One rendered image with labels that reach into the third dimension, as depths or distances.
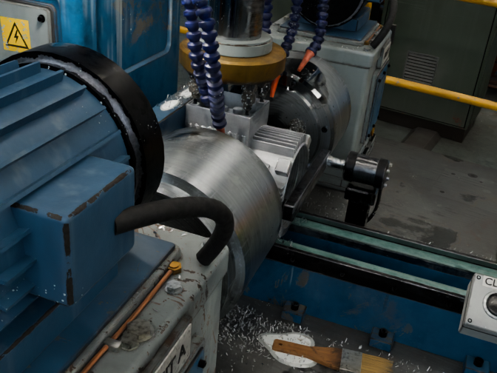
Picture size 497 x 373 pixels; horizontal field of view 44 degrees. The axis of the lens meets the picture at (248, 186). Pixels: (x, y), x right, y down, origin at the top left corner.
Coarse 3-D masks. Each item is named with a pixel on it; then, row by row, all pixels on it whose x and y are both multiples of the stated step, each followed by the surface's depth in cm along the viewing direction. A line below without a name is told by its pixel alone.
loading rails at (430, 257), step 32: (320, 224) 119; (352, 224) 118; (288, 256) 109; (320, 256) 107; (352, 256) 116; (384, 256) 114; (416, 256) 112; (448, 256) 113; (256, 288) 115; (288, 288) 112; (320, 288) 110; (352, 288) 107; (384, 288) 105; (416, 288) 103; (448, 288) 104; (288, 320) 111; (352, 320) 110; (384, 320) 108; (416, 320) 105; (448, 320) 103; (448, 352) 106; (480, 352) 104
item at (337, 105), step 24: (288, 72) 121; (312, 72) 125; (336, 72) 133; (288, 96) 122; (312, 96) 120; (336, 96) 127; (288, 120) 124; (312, 120) 122; (336, 120) 124; (312, 144) 124; (336, 144) 129
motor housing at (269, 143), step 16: (272, 128) 110; (256, 144) 106; (272, 144) 105; (288, 144) 105; (304, 144) 109; (272, 160) 105; (304, 160) 116; (288, 176) 104; (288, 192) 119; (288, 224) 114
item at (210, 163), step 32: (192, 128) 93; (192, 160) 83; (224, 160) 86; (256, 160) 90; (160, 192) 77; (192, 192) 78; (224, 192) 81; (256, 192) 86; (192, 224) 77; (256, 224) 84; (256, 256) 85; (224, 288) 79
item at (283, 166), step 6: (306, 138) 112; (282, 162) 102; (288, 162) 102; (276, 168) 102; (282, 168) 102; (288, 168) 102; (276, 174) 104; (282, 174) 103; (288, 174) 103; (282, 228) 109
